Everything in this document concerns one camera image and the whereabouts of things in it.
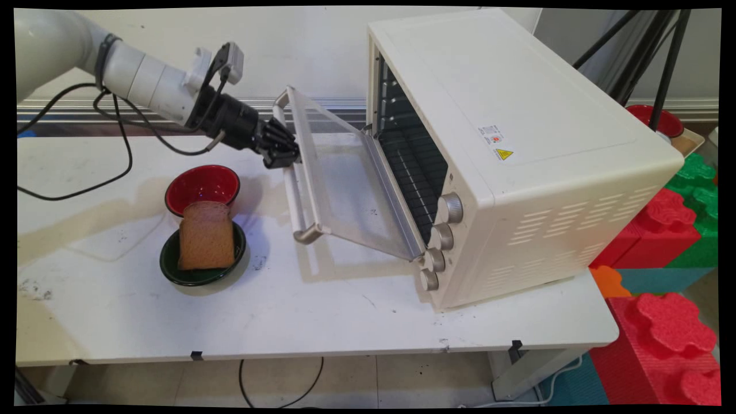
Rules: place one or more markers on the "red bowl behind oven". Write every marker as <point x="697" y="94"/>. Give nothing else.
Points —
<point x="670" y="123"/>

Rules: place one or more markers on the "white table leg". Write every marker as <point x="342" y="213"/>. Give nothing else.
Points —
<point x="529" y="368"/>
<point x="60" y="379"/>

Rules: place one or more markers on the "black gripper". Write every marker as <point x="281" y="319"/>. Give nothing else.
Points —
<point x="230" y="118"/>

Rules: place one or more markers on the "white label sticker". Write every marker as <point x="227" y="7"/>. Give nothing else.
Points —
<point x="491" y="135"/>

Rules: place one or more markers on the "cream toaster oven body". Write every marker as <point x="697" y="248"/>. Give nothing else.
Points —
<point x="517" y="86"/>

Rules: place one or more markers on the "brown bread slice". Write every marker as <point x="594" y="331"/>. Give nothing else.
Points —
<point x="206" y="236"/>

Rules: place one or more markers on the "large red foam block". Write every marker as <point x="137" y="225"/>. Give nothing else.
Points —
<point x="661" y="345"/>

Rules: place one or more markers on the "red bowl with black rim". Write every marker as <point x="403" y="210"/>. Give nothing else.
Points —
<point x="201" y="181"/>

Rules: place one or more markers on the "orange foam block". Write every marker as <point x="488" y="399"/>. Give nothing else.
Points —
<point x="609" y="283"/>

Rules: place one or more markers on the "black tripod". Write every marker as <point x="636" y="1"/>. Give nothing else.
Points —
<point x="669" y="69"/>

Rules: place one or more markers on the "teal foam floor mat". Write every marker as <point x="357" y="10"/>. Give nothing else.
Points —
<point x="578" y="385"/>

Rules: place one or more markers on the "green foam block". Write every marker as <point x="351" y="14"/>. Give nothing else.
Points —
<point x="701" y="178"/>

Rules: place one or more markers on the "silver oven knob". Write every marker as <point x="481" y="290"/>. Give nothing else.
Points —
<point x="429" y="280"/>
<point x="435" y="260"/>
<point x="443" y="236"/>
<point x="452" y="207"/>

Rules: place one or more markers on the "beige cardboard tray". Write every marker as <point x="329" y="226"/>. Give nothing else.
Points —
<point x="687" y="144"/>

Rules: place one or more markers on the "aluminium rail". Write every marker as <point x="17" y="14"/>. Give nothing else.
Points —
<point x="69" y="122"/>

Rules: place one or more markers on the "dark green bowl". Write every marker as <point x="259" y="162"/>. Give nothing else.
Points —
<point x="198" y="277"/>

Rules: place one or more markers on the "small red foam block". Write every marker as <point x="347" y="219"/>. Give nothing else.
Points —
<point x="661" y="230"/>

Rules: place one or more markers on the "yellow warning sticker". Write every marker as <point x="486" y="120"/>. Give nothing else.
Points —
<point x="505" y="154"/>

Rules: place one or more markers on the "teal foam block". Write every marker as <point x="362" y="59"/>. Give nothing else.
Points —
<point x="661" y="280"/>

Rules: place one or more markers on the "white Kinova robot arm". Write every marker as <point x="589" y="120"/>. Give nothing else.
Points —
<point x="144" y="80"/>

